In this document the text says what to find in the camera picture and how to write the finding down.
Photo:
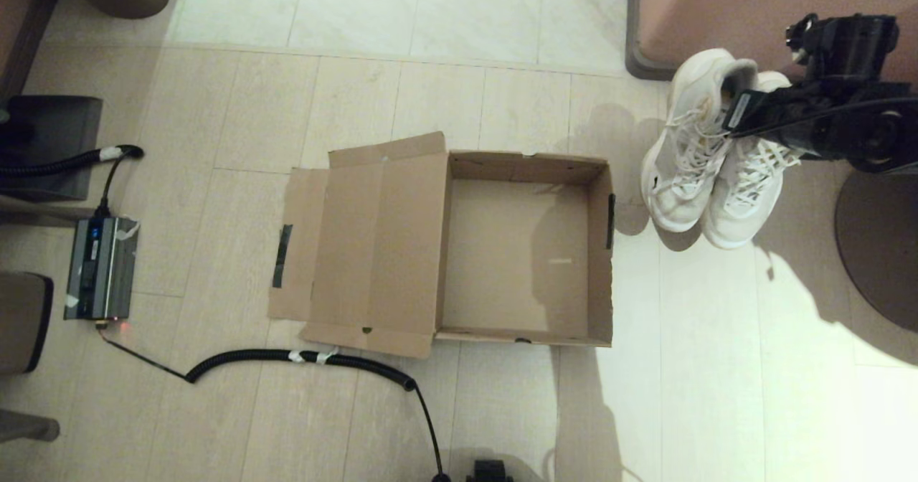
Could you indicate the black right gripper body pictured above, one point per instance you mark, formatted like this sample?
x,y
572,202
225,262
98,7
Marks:
x,y
749,112

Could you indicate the pink sofa with grey base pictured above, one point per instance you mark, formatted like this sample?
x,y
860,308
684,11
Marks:
x,y
717,8

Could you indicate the brown cardboard shoe box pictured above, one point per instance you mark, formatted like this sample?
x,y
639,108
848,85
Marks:
x,y
373,252

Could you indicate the white lace-up sneaker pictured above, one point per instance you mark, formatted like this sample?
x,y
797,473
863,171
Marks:
x,y
681,173

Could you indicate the grey power supply box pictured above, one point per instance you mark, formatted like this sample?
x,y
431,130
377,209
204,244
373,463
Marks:
x,y
100,270

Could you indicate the small black robot mount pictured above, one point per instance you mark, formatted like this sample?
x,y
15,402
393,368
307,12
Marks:
x,y
489,472

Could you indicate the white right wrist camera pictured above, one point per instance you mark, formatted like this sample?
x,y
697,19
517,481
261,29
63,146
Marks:
x,y
797,55

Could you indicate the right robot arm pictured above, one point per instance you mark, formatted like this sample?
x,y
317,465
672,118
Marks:
x,y
853,109

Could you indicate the dark brown padded seat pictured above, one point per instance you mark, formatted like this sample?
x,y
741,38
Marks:
x,y
21,324

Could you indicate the white sneaker with yellow tag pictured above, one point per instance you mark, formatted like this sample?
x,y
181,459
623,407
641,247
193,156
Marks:
x,y
746,202

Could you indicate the grey furniture foot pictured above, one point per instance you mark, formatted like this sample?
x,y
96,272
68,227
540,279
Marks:
x,y
25,428

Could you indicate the dark brown round base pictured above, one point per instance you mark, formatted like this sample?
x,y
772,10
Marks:
x,y
882,252

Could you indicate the dark grey square stand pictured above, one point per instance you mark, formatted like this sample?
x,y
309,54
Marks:
x,y
57,123

